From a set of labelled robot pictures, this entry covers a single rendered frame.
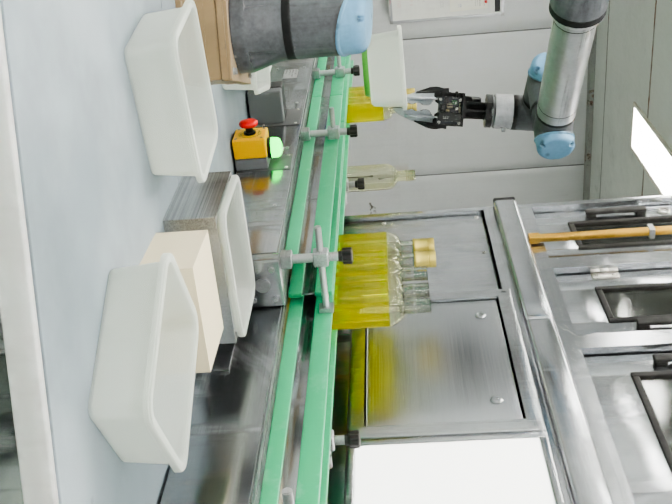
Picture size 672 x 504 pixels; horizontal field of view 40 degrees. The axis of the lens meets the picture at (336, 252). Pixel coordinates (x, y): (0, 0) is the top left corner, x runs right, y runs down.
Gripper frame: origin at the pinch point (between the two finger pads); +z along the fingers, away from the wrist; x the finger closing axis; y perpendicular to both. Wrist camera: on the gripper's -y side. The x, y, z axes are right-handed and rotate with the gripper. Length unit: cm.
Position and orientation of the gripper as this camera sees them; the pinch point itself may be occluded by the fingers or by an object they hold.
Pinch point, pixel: (398, 105)
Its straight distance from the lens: 204.9
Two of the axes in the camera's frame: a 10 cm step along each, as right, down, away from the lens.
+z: -10.0, -0.6, 0.5
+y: -0.6, 1.7, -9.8
